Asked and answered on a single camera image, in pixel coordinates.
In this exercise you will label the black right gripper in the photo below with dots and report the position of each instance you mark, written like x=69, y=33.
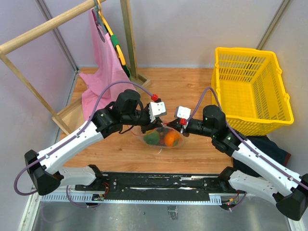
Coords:
x=183, y=129

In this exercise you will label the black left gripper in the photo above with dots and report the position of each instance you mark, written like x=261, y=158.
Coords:
x=150, y=124

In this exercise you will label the red cherry tomato sprig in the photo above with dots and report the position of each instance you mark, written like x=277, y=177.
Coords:
x=162, y=138

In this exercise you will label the orange persimmon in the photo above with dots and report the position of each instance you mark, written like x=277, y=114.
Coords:
x=172, y=139

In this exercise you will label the clear zip bag orange zipper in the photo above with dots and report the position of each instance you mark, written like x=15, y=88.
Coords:
x=136, y=132

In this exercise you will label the green yellow mango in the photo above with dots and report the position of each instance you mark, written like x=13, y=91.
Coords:
x=152, y=138

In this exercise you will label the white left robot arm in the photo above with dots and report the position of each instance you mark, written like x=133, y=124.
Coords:
x=46, y=167

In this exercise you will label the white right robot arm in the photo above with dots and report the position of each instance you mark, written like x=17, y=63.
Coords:
x=286, y=189

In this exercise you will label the pink t-shirt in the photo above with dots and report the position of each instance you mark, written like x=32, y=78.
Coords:
x=109, y=69

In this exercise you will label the yellow hanger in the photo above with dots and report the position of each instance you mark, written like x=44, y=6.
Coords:
x=109, y=31

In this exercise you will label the yellow plastic basket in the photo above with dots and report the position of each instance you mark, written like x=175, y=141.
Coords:
x=249, y=87

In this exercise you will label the dark navy cloth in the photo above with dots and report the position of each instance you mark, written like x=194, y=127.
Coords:
x=267, y=146

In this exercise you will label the green hanger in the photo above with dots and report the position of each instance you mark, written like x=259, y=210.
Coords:
x=120, y=55

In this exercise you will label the wooden clothes rack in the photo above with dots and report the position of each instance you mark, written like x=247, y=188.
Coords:
x=70, y=116

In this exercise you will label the grey hanger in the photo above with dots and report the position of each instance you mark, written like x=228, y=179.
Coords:
x=98, y=19

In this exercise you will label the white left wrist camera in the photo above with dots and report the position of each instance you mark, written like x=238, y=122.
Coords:
x=157, y=109

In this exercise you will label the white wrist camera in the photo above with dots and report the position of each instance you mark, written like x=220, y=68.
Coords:
x=157, y=109
x=182, y=112

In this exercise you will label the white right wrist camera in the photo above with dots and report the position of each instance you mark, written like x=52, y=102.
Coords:
x=182, y=112

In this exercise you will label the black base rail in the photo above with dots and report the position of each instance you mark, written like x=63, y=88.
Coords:
x=160, y=187

